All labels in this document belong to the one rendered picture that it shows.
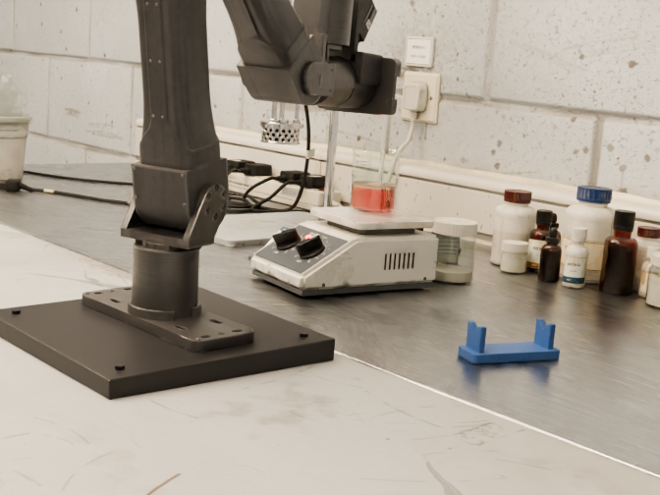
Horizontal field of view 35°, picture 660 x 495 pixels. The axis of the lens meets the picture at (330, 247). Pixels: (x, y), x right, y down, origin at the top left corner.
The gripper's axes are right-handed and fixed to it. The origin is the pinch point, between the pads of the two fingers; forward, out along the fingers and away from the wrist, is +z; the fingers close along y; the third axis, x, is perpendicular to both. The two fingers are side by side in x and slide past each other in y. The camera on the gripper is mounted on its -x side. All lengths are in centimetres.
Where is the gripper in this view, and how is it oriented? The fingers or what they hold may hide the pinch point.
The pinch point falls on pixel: (389, 87)
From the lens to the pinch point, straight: 136.4
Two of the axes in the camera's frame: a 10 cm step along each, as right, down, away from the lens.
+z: 4.9, -0.8, 8.7
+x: -0.9, 9.9, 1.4
